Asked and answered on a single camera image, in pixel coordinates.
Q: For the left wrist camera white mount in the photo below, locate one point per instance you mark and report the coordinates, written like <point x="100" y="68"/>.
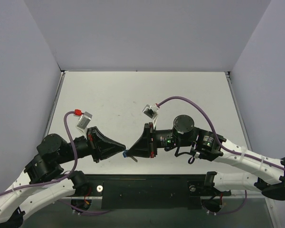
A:
<point x="83" y="121"/>

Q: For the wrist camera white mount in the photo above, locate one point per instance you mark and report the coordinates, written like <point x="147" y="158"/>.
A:
<point x="152" y="112"/>
<point x="83" y="121"/>

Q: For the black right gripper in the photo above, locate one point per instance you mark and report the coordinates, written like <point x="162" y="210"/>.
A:
<point x="151" y="140"/>

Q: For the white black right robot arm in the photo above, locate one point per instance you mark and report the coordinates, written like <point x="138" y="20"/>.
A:
<point x="258" y="173"/>

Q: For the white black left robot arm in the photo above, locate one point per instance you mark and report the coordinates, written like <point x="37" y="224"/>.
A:
<point x="52" y="175"/>

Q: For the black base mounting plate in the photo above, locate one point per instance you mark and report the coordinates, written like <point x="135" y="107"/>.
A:
<point x="151" y="191"/>

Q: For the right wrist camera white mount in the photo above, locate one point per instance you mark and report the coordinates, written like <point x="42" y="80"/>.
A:
<point x="152" y="112"/>

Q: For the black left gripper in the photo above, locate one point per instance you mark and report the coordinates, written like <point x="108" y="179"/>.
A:
<point x="93" y="144"/>

